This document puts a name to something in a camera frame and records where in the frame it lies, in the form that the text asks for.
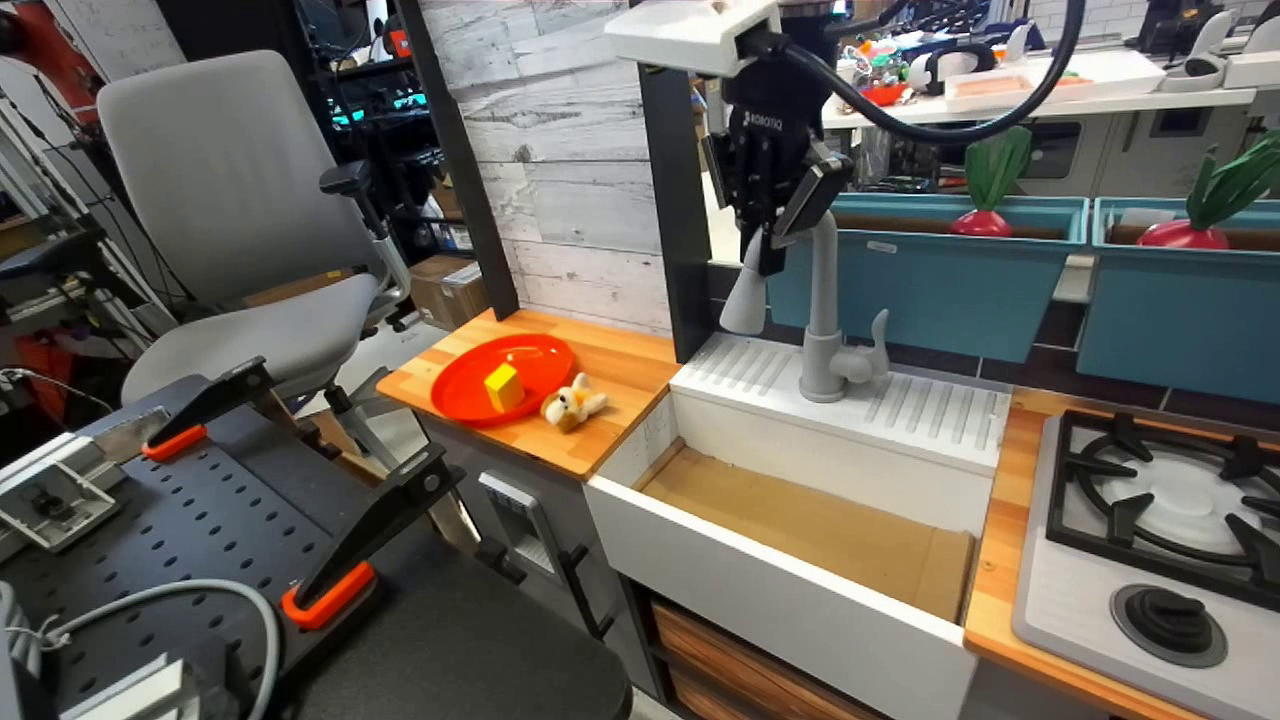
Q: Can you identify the left toy radish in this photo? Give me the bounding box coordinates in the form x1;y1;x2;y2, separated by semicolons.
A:
953;128;1033;238

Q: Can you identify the yellow toy block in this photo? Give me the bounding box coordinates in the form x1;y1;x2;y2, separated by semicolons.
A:
483;366;525;412

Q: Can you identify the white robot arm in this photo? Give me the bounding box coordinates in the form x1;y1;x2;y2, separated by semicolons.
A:
605;0;840;277

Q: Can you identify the far black orange clamp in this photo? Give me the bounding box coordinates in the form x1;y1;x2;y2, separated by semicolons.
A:
141;359;272;466

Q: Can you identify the left teal planter box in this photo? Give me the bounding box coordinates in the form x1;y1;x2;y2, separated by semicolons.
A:
759;189;1097;367

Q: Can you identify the black stove grate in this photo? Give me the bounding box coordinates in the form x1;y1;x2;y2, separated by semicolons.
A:
1045;412;1280;610

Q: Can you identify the white toy sink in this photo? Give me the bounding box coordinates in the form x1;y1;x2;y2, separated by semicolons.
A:
583;336;1013;720

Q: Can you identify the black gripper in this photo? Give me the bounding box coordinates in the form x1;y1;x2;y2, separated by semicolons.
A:
705;54;856;277

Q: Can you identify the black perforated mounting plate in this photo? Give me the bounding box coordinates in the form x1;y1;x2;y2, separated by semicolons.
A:
0;419;341;720

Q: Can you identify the right toy radish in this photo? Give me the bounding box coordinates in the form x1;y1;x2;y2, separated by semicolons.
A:
1134;134;1280;248

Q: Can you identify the wooden drawer front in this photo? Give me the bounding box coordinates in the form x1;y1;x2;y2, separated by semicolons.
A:
653;602;885;720

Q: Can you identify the near black orange clamp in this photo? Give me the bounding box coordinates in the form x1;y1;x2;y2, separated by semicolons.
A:
280;452;459;633

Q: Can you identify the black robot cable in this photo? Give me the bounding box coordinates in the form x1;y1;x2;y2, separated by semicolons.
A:
755;0;1093;153

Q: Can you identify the grey office chair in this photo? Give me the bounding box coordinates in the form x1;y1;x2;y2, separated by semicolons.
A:
97;49;408;403

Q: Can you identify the grey sink faucet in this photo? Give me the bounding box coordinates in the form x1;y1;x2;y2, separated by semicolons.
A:
718;217;889;403

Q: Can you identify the grey toy stove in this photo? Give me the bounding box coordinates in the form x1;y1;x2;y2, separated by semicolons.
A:
1013;412;1280;720

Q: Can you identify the toy radish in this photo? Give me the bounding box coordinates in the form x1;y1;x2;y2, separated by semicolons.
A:
1134;134;1280;248
953;128;1033;238

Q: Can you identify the orange plate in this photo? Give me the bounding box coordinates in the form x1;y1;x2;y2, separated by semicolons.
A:
432;331;574;427

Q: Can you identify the cardboard box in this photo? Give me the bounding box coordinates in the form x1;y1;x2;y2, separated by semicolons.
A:
410;254;486;328

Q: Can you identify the small plush toy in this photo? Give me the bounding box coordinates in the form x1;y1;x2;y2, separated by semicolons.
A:
541;371;608;434

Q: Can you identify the grey cable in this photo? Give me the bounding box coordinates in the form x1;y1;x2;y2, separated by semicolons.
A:
10;576;286;720

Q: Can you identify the black orange clamp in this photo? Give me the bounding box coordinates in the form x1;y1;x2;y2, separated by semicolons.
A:
141;359;272;466
280;452;459;633

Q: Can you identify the right teal planter box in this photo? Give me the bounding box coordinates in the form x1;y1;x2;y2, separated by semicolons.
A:
1074;197;1280;403

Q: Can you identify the black stove knob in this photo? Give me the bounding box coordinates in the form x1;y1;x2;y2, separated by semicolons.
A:
1107;584;1228;669

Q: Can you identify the teal planter box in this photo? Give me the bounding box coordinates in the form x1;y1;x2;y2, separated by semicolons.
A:
1074;197;1280;403
759;189;1097;367

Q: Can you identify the black vertical post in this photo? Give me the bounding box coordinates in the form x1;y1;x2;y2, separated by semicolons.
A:
639;66;712;359

